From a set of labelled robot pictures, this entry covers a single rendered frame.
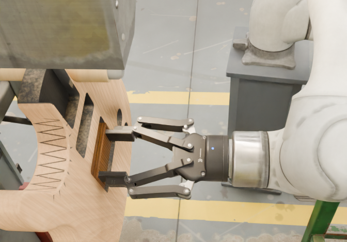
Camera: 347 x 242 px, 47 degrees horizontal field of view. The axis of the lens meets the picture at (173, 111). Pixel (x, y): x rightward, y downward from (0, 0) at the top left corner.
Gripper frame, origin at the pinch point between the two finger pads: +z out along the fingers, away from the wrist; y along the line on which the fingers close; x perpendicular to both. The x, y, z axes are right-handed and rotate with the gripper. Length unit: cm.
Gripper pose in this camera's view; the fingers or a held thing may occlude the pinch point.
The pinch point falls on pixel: (107, 155)
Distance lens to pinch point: 67.8
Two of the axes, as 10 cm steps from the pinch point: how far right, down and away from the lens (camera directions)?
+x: -0.9, -5.0, -8.6
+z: -9.9, -0.1, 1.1
